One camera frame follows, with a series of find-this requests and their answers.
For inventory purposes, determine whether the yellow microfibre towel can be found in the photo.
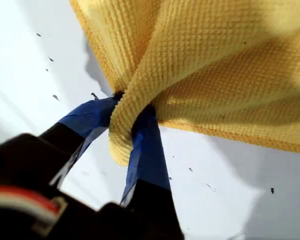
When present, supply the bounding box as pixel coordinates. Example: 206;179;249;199
69;0;300;167

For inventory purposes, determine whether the red white servo wire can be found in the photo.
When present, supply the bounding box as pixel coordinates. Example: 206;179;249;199
0;184;69;237

